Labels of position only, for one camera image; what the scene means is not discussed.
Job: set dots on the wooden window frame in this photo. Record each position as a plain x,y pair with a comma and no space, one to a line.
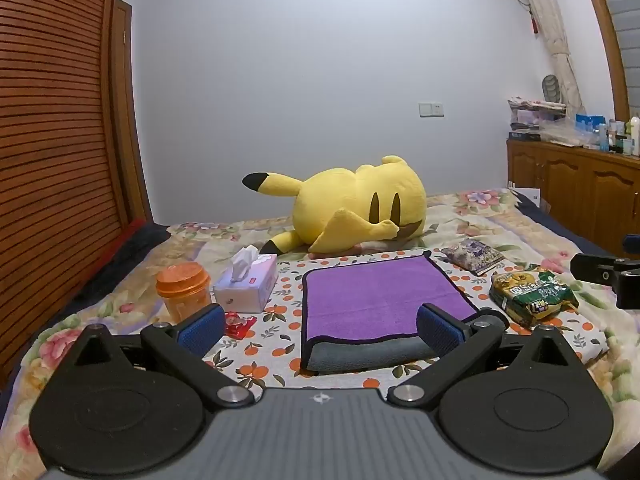
602,20

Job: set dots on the stack of boxes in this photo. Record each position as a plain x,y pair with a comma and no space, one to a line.
532,120

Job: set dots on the dark blanket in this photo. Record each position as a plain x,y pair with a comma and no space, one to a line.
135,250

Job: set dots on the red hanging ornament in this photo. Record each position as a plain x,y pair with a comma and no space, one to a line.
535,22

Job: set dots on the small red packet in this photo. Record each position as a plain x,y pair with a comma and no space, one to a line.
239,323

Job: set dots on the green snack packet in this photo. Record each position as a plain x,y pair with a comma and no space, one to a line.
532,296

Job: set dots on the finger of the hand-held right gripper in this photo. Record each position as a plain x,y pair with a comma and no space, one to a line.
632,244
595,267

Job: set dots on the white box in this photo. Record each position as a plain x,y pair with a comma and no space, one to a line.
527,197

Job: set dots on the row of bottles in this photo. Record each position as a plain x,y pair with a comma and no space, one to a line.
617,135

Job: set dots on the wooden louvered wardrobe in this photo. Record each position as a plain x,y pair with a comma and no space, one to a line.
50,160

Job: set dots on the white wall switch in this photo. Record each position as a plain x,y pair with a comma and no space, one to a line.
431,109

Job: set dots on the orange plastic jar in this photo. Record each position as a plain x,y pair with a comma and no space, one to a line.
182,290

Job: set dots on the wooden cabinet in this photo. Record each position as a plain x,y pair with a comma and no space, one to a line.
575,190

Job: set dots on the clear plastic bag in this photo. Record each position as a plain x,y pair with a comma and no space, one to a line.
565,135

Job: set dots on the tissue box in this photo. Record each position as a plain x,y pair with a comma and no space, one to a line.
250,285

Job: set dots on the yellow plush toy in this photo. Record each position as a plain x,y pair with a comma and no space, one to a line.
340,195

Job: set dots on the beige curtain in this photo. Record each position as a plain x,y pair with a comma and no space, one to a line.
555,35

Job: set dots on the purple snack packet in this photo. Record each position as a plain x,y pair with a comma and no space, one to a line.
472,256

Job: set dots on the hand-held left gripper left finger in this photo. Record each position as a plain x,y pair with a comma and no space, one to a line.
202,329

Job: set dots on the purple towel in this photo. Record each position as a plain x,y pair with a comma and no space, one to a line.
370,295

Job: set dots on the navy mattress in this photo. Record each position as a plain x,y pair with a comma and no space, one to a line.
565,230

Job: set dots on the grey hand fan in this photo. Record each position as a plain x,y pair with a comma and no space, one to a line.
551,87

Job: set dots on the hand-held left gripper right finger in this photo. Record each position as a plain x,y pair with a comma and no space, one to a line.
439,331

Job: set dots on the orange fruit print cloth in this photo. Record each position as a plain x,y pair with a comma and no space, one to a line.
282,310

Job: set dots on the window blinds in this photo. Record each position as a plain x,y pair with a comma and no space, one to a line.
625,20

